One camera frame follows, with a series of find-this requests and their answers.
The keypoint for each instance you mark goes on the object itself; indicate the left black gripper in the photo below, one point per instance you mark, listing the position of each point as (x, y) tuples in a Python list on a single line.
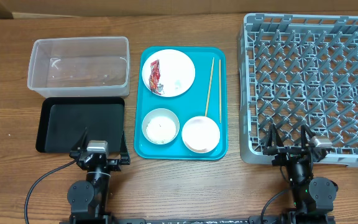
[(124, 152)]

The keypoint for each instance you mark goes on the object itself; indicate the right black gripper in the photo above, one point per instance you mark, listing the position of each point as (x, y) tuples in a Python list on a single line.
[(289, 151)]

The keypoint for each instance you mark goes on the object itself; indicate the grey bowl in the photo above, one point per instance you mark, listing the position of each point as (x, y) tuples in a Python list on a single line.
[(160, 112)]

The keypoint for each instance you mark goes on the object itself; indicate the red snack wrapper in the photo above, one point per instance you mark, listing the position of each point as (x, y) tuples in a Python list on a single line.
[(155, 86)]

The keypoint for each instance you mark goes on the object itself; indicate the white pink bowl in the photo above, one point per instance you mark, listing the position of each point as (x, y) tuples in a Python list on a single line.
[(200, 134)]

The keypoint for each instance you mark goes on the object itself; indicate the wooden chopstick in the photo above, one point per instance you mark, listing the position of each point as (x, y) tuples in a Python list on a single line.
[(209, 87)]

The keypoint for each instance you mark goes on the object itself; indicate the white rice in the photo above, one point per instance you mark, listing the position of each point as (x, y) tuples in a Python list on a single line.
[(160, 130)]

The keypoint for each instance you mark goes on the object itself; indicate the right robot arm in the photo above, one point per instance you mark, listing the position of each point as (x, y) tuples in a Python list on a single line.
[(313, 197)]

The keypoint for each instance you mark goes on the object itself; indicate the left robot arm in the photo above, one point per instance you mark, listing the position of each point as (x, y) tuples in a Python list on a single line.
[(88, 198)]

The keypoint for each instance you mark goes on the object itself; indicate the grey dishwasher rack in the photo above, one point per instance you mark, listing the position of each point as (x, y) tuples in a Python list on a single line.
[(298, 70)]

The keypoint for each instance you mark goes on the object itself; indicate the clear plastic waste bin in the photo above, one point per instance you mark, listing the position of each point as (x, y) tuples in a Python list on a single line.
[(80, 67)]

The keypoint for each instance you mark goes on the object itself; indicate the black plastic tray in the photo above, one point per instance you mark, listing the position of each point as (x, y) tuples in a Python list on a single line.
[(63, 120)]

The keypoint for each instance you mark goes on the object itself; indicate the teal serving tray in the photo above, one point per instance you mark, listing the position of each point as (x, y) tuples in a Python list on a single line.
[(187, 105)]

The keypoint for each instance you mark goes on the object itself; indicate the large white plate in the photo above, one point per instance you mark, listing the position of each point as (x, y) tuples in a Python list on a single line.
[(176, 68)]

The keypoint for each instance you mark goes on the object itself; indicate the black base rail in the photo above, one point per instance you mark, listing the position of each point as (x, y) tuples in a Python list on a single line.
[(251, 220)]

